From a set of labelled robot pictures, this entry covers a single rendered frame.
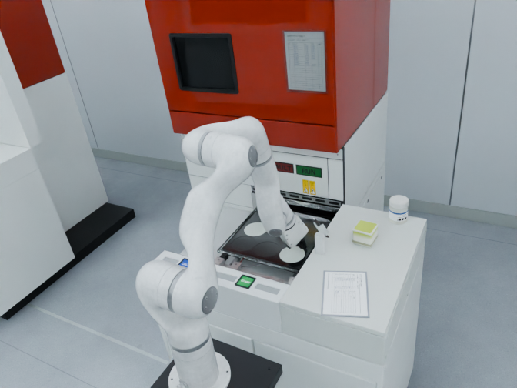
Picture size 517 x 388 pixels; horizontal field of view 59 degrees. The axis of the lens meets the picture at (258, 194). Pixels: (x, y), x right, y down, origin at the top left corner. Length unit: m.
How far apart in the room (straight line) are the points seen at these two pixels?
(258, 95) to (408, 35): 1.56
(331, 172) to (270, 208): 0.49
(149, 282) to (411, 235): 1.01
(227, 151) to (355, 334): 0.69
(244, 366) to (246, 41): 1.15
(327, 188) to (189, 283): 0.97
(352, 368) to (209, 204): 0.75
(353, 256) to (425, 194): 1.98
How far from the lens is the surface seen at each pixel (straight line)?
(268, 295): 1.56
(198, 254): 1.18
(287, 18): 1.71
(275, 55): 1.76
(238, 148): 1.19
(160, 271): 1.23
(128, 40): 4.37
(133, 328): 2.99
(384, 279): 1.60
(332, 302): 1.51
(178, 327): 1.30
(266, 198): 1.50
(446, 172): 3.49
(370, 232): 1.69
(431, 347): 2.71
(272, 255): 1.82
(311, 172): 1.95
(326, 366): 1.66
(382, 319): 1.48
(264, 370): 1.49
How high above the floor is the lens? 2.03
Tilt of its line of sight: 31 degrees down
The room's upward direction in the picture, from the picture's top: 7 degrees counter-clockwise
